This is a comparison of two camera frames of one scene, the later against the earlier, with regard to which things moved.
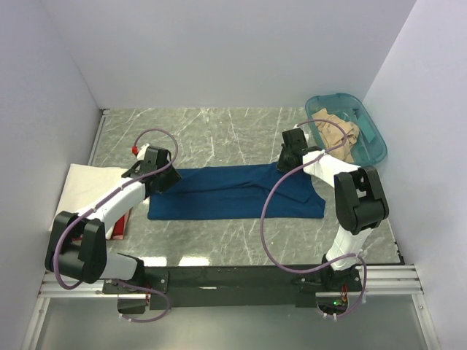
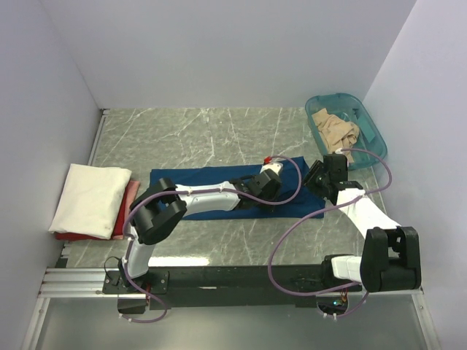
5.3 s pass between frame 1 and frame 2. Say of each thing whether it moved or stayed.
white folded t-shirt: stayed
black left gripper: moved
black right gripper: moved
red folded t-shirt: stayed
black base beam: stayed
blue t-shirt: stayed
